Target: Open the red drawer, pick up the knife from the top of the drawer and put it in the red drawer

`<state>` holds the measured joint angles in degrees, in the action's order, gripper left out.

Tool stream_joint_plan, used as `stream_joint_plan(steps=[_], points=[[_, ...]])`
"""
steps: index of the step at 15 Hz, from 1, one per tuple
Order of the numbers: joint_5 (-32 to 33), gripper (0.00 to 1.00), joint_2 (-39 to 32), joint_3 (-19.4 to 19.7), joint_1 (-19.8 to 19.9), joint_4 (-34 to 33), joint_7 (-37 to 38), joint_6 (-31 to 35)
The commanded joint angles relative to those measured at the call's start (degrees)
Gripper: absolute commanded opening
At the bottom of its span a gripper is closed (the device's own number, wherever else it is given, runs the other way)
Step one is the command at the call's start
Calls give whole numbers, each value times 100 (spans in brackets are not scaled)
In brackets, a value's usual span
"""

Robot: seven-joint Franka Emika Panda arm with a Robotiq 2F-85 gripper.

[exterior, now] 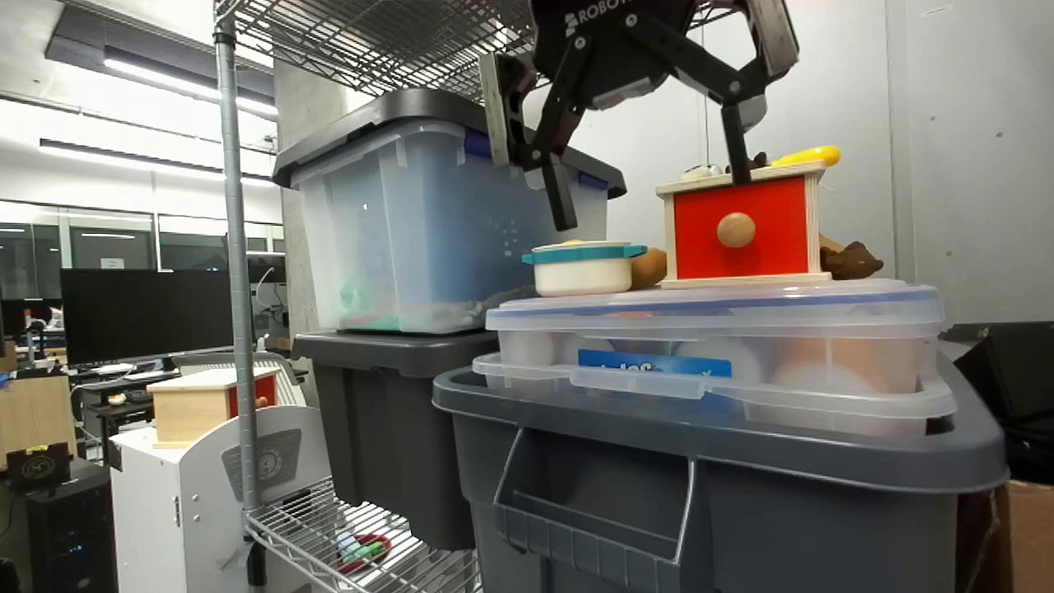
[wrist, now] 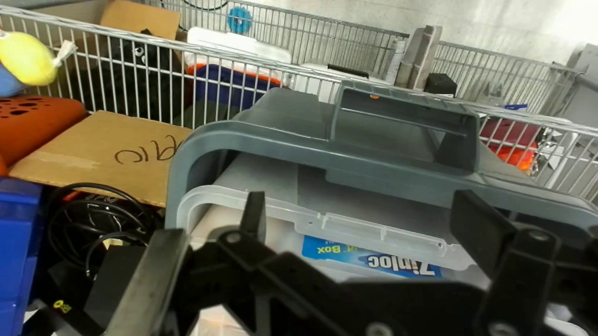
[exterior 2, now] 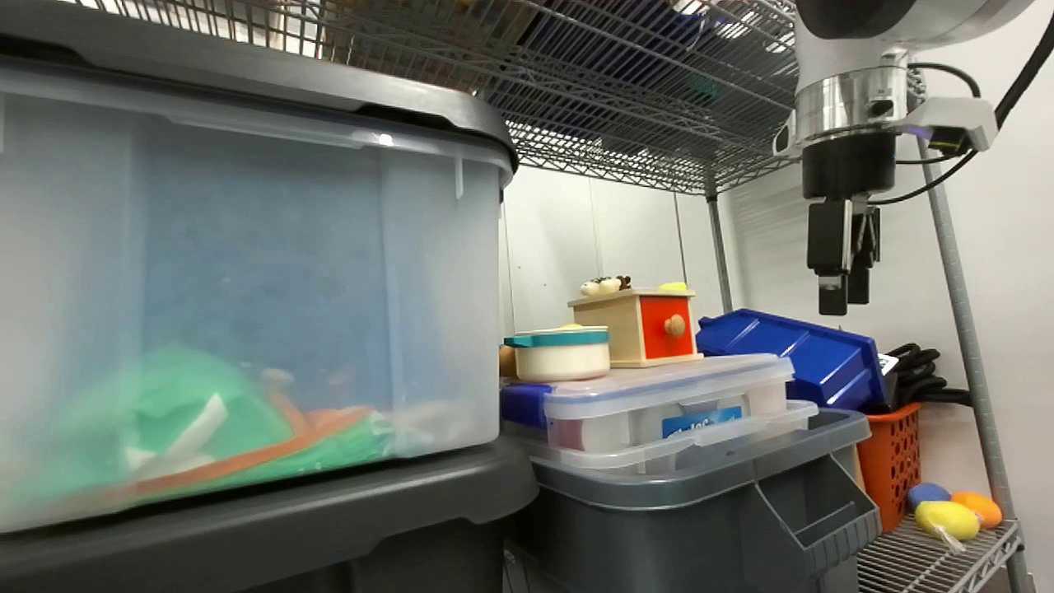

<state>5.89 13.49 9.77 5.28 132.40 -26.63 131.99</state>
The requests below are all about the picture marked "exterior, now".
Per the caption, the metal wire shelf rack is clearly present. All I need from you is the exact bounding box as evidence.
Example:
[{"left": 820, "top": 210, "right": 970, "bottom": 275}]
[{"left": 210, "top": 0, "right": 772, "bottom": 593}]

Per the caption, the clear tote with dark lid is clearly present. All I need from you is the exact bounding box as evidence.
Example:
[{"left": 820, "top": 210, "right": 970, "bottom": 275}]
[{"left": 274, "top": 88, "right": 628, "bottom": 338}]

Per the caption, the white toy cabinet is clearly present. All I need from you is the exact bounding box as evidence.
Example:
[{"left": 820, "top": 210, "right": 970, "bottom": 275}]
[{"left": 104, "top": 404, "right": 334, "bottom": 593}]

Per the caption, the black computer tower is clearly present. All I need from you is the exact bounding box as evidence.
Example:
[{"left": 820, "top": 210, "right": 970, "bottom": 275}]
[{"left": 20, "top": 459, "right": 116, "bottom": 593}]

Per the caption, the black computer monitor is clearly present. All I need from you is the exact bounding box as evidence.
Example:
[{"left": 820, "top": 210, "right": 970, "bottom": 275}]
[{"left": 58, "top": 266, "right": 240, "bottom": 365}]

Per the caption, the dark grey tote bin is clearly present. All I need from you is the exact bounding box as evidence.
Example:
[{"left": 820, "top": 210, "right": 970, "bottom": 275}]
[{"left": 292, "top": 326, "right": 503, "bottom": 553}]

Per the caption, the red drawer with wooden knob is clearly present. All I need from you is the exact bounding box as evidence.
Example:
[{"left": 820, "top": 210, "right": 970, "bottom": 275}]
[{"left": 667, "top": 175, "right": 815, "bottom": 281}]

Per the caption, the small pale wooden box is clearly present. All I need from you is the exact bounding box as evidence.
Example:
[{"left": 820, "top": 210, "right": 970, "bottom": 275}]
[{"left": 145, "top": 362, "right": 288, "bottom": 448}]

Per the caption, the clear flat container blue rim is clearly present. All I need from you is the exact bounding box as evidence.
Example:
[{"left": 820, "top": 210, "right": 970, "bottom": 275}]
[{"left": 483, "top": 278, "right": 950, "bottom": 394}]

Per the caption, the small green red toy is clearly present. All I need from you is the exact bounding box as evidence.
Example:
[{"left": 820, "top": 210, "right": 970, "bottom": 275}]
[{"left": 327, "top": 527, "right": 398, "bottom": 575}]

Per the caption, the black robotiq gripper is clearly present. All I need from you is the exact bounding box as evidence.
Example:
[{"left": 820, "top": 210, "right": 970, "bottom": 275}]
[{"left": 510, "top": 0, "right": 805, "bottom": 233}]

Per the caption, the clear flat storage container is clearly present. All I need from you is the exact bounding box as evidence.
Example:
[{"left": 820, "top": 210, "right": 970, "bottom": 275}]
[{"left": 472, "top": 353, "right": 962, "bottom": 446}]

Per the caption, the dark brown toy food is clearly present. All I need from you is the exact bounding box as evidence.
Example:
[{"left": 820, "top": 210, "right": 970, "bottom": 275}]
[{"left": 820, "top": 237, "right": 887, "bottom": 282}]

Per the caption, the brown cardboard box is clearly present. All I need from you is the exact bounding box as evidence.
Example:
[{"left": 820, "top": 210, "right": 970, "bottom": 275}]
[{"left": 991, "top": 478, "right": 1054, "bottom": 593}]

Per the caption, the yellow toy food piece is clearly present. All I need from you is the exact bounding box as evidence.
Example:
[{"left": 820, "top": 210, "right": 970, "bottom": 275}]
[{"left": 767, "top": 142, "right": 848, "bottom": 175}]

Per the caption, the tan wooden crate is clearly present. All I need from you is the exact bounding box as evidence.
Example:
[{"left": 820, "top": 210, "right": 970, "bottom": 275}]
[{"left": 0, "top": 372, "right": 79, "bottom": 472}]

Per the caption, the long ceiling light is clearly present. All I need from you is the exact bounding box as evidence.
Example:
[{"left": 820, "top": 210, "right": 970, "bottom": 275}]
[
  {"left": 97, "top": 50, "right": 281, "bottom": 120},
  {"left": 36, "top": 134, "right": 282, "bottom": 185}
]

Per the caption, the red wooden box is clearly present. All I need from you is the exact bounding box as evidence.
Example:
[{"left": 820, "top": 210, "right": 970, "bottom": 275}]
[{"left": 655, "top": 162, "right": 837, "bottom": 290}]

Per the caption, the light brown toy food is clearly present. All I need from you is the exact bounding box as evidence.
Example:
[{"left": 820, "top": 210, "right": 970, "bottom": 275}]
[{"left": 628, "top": 247, "right": 672, "bottom": 290}]

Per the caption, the large grey tote bin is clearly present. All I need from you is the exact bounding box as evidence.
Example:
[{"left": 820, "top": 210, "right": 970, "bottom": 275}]
[{"left": 428, "top": 358, "right": 1012, "bottom": 593}]

